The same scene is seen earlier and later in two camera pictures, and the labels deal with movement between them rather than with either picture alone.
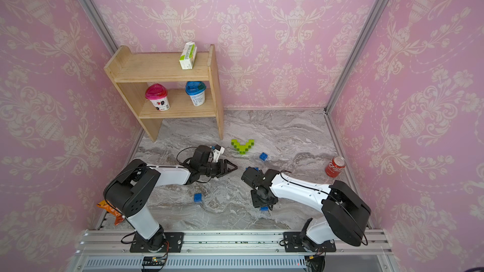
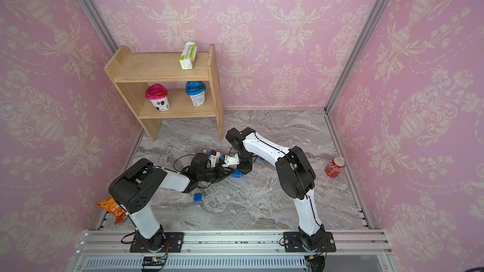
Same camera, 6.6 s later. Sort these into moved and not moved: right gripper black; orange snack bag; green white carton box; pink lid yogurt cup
Moved: right gripper black
Not moved: green white carton box; orange snack bag; pink lid yogurt cup
